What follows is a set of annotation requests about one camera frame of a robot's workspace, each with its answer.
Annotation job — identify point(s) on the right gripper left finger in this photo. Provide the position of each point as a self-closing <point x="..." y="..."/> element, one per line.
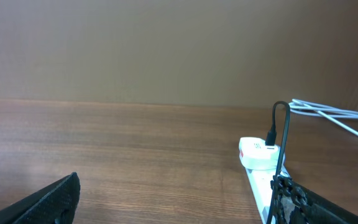
<point x="55" y="203"/>

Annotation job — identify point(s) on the white power strip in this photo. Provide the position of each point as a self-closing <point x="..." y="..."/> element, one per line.
<point x="260" y="185"/>

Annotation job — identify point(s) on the white USB charger plug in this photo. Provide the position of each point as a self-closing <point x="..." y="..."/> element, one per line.
<point x="254" y="154"/>

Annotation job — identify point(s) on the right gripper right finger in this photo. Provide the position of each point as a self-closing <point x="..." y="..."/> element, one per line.
<point x="293" y="203"/>

